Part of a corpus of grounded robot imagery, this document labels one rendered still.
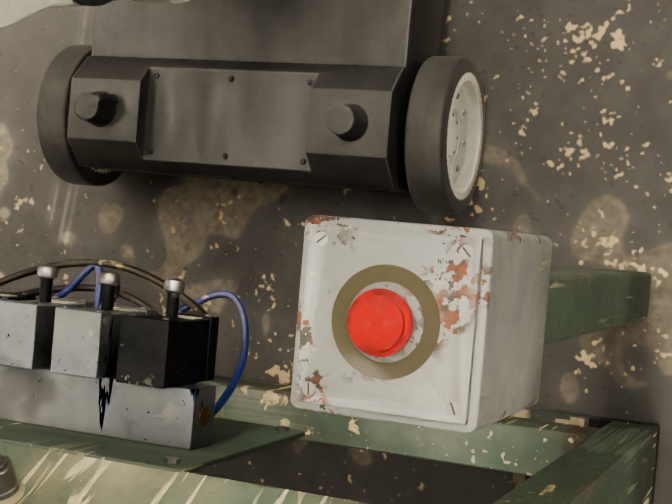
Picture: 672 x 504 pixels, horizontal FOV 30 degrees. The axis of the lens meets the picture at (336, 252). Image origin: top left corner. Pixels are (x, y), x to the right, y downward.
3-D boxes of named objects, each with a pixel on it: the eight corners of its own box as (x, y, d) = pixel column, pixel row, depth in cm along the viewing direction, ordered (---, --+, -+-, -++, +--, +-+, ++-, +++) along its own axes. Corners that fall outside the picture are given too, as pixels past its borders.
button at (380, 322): (423, 291, 74) (412, 292, 72) (417, 358, 74) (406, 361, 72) (360, 284, 75) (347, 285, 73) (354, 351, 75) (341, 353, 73)
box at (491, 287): (556, 237, 89) (492, 229, 72) (541, 405, 89) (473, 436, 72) (397, 223, 93) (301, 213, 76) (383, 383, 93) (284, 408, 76)
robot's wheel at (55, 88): (124, 142, 193) (94, 21, 182) (153, 144, 191) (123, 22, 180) (56, 210, 178) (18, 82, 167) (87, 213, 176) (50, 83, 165)
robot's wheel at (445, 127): (455, 61, 169) (407, 49, 150) (491, 62, 167) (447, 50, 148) (445, 209, 171) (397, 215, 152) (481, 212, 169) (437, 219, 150)
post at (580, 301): (651, 272, 159) (511, 275, 90) (647, 319, 160) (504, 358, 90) (604, 268, 162) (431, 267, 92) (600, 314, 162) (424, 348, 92)
